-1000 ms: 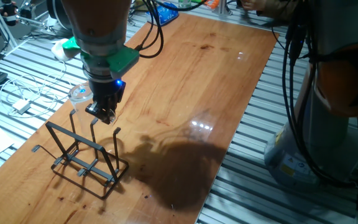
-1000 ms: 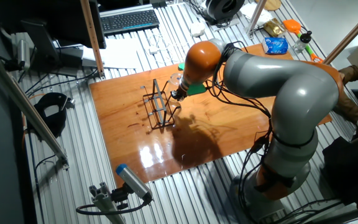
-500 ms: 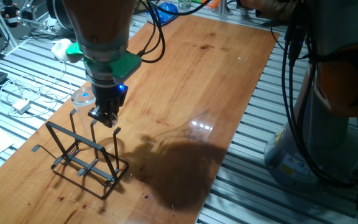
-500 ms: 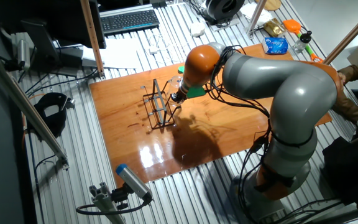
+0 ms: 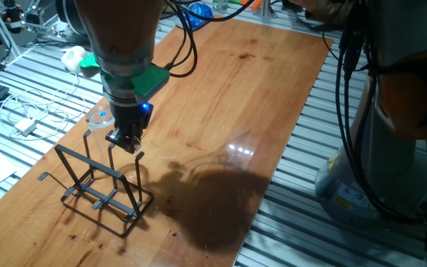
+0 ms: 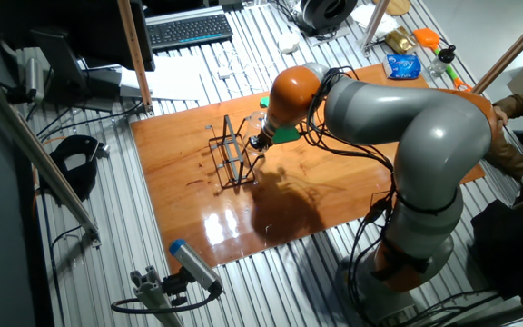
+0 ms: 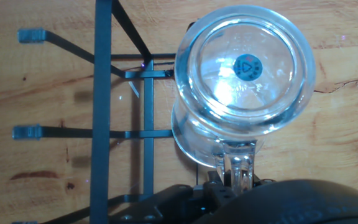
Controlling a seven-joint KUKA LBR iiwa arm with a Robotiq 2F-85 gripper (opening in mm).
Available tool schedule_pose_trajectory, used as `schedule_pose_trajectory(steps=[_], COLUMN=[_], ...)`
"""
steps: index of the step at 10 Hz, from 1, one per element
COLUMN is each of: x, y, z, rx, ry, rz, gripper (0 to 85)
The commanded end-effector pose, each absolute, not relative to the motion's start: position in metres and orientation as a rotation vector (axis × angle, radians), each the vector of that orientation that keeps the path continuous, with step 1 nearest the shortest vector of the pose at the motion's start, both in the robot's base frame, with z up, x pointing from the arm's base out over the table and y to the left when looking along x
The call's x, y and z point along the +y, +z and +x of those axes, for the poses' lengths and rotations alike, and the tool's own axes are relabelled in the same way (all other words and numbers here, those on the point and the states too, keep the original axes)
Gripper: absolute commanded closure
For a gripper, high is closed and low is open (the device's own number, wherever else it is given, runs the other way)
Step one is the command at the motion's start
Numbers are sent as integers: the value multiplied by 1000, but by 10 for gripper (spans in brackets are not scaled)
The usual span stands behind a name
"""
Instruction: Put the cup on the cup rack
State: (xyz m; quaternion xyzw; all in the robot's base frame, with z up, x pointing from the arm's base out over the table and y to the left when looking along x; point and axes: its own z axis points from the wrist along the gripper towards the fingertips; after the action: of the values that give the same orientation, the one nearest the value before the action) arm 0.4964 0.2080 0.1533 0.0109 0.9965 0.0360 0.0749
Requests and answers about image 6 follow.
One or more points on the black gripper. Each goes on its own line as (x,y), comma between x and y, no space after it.
(265,141)

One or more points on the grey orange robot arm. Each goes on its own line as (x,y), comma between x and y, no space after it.
(425,127)

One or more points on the black metal cup rack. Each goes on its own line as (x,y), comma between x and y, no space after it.
(233,154)

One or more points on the person's bare hand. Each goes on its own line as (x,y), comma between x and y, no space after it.
(500,117)

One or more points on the glossy wooden board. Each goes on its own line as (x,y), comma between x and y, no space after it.
(198,213)

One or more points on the white paper sheets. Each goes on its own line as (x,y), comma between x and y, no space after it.
(175,77)

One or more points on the white rounded lump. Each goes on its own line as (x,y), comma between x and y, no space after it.
(289,43)

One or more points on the black keyboard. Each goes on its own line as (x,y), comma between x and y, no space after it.
(189,31)

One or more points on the black round spool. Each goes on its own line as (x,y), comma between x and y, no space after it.
(327,13)

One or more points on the blue snack packet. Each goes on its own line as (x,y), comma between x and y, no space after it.
(402,67)

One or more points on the white cloth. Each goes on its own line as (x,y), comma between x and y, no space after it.
(361,16)

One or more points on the gold foil packet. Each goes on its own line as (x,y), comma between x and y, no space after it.
(400,41)

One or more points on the black monitor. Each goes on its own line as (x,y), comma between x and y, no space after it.
(98,32)

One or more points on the round wooden disk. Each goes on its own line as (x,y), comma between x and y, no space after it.
(397,6)

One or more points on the orange toy shovel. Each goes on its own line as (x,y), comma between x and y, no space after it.
(427,38)

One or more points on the clear bottle with black cap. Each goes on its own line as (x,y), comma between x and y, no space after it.
(441,61)

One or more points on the black bag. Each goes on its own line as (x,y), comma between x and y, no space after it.
(511,250)

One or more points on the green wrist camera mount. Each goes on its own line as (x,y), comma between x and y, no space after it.
(286,135)

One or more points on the grey camera with blue cap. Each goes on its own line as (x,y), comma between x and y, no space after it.
(193,265)

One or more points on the wooden frame bar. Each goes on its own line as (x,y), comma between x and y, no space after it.
(134,54)
(516,45)

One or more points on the aluminium frame post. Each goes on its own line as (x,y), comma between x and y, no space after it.
(374,27)

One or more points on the aluminium profile camera mount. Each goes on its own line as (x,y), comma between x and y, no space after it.
(150,295)

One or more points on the long aluminium frame bar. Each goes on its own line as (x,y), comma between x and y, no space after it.
(39,156)

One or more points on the silver cylinder camera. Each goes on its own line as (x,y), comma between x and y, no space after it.
(33,77)

